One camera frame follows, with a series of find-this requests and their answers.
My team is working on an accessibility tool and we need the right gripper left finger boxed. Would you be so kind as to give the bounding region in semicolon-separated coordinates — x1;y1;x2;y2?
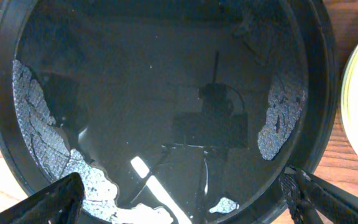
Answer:
0;172;85;224

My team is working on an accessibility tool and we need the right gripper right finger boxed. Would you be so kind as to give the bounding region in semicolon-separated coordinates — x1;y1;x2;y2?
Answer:
279;166;358;224

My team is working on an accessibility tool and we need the round black tray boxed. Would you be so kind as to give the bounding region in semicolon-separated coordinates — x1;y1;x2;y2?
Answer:
0;0;338;223

